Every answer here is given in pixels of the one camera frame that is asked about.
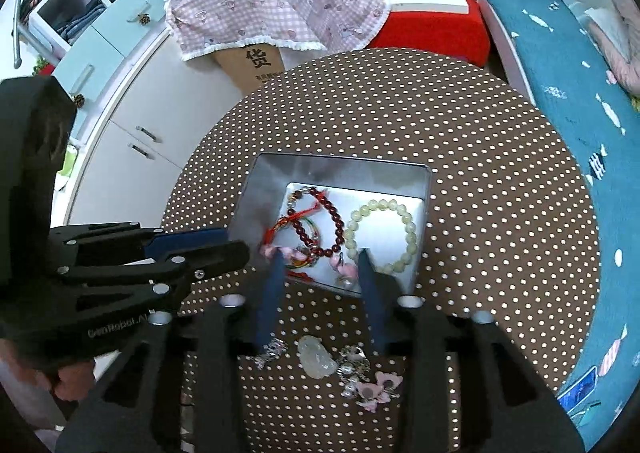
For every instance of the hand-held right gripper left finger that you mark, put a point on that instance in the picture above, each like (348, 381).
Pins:
(267, 303)

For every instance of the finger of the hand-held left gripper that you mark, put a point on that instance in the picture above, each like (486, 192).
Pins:
(215, 258)
(190, 240)

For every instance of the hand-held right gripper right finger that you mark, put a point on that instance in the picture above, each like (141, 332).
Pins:
(375, 303)

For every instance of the silver metal tin box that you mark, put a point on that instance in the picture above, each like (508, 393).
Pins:
(350, 173)

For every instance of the person's left hand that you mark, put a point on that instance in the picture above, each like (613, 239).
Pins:
(70, 383)

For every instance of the translucent white jade pendant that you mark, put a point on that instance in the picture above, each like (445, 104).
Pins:
(315, 358)

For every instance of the pine cone knob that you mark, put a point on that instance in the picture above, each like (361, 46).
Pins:
(79, 100)
(145, 19)

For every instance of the red box with plant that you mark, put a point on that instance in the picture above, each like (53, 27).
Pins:
(45, 69)

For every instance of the mint drawer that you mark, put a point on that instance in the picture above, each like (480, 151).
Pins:
(85, 68)
(125, 8)

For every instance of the white base cabinet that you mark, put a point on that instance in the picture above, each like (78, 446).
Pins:
(150, 98)

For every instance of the folded jeans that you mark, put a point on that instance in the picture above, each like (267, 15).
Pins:
(82, 20)

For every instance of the brown polka-dot tablecloth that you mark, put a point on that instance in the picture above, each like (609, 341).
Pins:
(500, 183)

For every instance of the brown cardboard box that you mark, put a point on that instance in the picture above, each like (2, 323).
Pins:
(255, 65)

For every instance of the blue card packet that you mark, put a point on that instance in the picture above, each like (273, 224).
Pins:
(577, 388)

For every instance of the red ottoman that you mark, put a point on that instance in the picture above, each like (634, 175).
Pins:
(430, 33)

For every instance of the teal fish-print bed sheet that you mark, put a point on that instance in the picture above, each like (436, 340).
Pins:
(565, 58)

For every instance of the pink jacket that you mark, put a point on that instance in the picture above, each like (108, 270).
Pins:
(625, 48)

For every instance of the silver curved metal rail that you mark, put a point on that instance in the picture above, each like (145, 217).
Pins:
(18, 48)

